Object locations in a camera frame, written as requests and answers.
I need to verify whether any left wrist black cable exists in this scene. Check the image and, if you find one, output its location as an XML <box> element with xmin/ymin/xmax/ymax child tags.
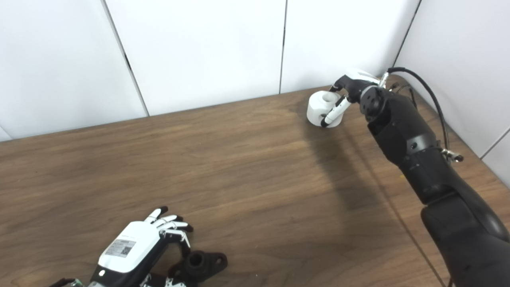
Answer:
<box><xmin>49</xmin><ymin>277</ymin><xmax>87</xmax><ymax>287</ymax></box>

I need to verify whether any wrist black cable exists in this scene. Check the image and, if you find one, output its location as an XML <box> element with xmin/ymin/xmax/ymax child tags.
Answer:
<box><xmin>49</xmin><ymin>277</ymin><xmax>87</xmax><ymax>287</ymax></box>
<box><xmin>378</xmin><ymin>67</ymin><xmax>465</xmax><ymax>163</ymax></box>

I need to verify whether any black plastic holder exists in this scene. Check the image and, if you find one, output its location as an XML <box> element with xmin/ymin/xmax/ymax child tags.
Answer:
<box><xmin>167</xmin><ymin>250</ymin><xmax>229</xmax><ymax>286</ymax></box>

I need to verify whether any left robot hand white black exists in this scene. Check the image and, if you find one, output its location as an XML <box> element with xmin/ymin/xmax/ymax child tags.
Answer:
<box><xmin>88</xmin><ymin>206</ymin><xmax>194</xmax><ymax>287</ymax></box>

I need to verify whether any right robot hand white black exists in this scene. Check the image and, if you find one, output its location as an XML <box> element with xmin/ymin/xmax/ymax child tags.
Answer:
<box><xmin>320</xmin><ymin>68</ymin><xmax>381</xmax><ymax>128</ymax></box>

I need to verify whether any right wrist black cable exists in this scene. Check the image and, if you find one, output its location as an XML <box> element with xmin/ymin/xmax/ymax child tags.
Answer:
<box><xmin>378</xmin><ymin>67</ymin><xmax>465</xmax><ymax>163</ymax></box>

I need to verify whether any round white plastic piece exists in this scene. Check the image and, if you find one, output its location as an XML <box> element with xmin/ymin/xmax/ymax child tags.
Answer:
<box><xmin>306</xmin><ymin>90</ymin><xmax>348</xmax><ymax>129</ymax></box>

